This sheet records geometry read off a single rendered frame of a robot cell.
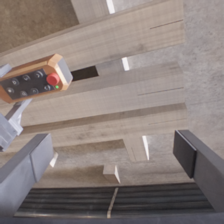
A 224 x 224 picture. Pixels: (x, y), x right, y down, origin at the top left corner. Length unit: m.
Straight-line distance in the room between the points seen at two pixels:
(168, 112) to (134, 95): 0.13
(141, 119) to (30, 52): 0.40
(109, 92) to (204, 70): 0.41
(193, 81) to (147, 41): 0.37
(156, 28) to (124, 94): 0.20
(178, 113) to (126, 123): 0.18
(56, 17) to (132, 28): 0.33
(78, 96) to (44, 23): 0.31
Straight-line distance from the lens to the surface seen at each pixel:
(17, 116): 0.40
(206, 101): 0.84
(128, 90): 0.50
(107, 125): 0.60
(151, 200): 1.23
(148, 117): 0.56
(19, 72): 0.38
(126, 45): 0.44
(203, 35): 0.69
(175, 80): 0.50
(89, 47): 0.46
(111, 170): 1.15
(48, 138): 0.16
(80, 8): 0.55
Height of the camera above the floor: 0.62
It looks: 50 degrees down
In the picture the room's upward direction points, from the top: 171 degrees counter-clockwise
